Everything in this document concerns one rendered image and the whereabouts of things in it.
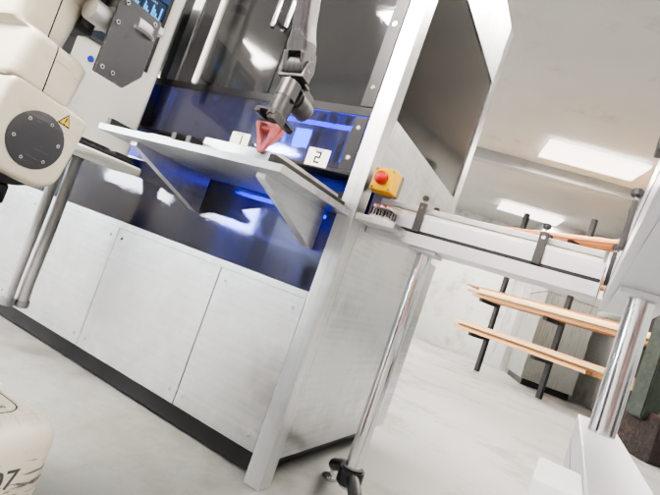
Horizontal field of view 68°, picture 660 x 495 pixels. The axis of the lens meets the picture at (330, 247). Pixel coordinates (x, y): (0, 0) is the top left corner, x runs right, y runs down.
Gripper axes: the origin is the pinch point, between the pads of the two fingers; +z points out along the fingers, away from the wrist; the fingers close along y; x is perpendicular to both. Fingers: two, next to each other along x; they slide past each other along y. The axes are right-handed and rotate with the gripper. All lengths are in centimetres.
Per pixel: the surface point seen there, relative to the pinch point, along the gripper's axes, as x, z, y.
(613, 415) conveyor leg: -90, 29, 23
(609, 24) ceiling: -35, -273, 266
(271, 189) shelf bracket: -2.6, 7.2, 7.4
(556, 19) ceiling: 4, -272, 262
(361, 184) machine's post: -11.8, -10.1, 35.0
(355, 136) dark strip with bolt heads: -3.9, -24.6, 33.0
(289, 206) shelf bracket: -2.7, 7.7, 17.7
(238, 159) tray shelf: 2.3, 5.3, -3.2
